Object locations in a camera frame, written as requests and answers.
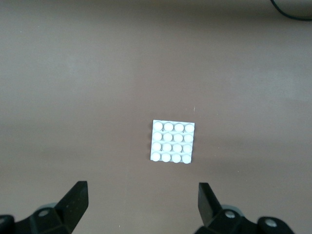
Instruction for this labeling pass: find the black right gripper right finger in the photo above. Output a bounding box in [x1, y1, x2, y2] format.
[197, 182, 295, 234]

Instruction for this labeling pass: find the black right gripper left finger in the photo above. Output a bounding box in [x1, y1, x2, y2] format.
[0, 180, 89, 234]

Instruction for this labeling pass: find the white studded base plate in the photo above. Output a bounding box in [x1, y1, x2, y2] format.
[149, 119, 196, 164]

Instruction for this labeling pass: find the black cable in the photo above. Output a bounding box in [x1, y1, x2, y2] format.
[270, 0, 312, 21]

